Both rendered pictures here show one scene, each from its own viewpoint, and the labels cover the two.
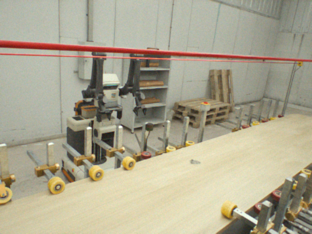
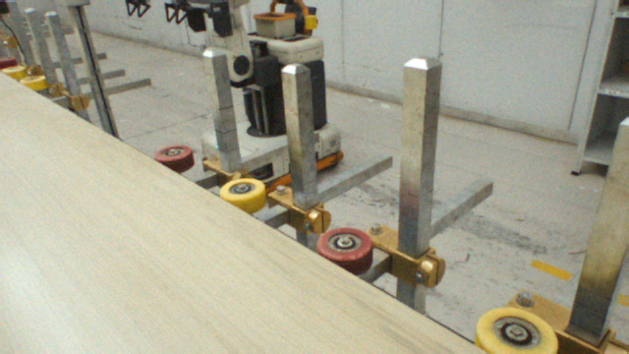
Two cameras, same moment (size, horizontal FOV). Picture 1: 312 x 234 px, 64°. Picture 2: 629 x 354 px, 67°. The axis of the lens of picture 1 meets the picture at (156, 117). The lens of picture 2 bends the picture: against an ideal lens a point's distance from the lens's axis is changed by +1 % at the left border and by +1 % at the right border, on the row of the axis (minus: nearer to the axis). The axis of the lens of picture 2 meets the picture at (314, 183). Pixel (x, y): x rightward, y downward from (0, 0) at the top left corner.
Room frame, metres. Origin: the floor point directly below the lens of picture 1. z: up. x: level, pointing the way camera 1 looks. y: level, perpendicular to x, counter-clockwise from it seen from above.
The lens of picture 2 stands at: (3.14, -1.98, 1.29)
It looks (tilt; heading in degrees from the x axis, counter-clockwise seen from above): 28 degrees down; 91
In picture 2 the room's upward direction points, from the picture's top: 4 degrees counter-clockwise
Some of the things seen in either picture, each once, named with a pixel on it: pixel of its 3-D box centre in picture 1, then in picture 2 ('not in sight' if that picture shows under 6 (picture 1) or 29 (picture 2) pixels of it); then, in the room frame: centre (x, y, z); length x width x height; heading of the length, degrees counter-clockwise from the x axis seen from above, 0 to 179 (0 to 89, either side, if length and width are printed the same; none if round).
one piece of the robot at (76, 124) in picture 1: (92, 134); (276, 76); (2.89, 0.77, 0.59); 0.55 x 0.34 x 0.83; 132
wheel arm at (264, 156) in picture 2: (230, 128); (253, 162); (2.97, -0.93, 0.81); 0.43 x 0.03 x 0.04; 43
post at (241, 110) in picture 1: (238, 126); (230, 158); (2.93, -1.02, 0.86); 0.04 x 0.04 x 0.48; 43
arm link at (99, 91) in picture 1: (99, 75); not in sight; (2.34, 0.56, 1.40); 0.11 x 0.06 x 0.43; 131
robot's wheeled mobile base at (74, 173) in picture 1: (94, 168); (271, 147); (2.83, 0.70, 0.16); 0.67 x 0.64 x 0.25; 42
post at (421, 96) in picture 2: (258, 117); (415, 217); (3.27, -1.38, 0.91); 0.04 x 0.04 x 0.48; 43
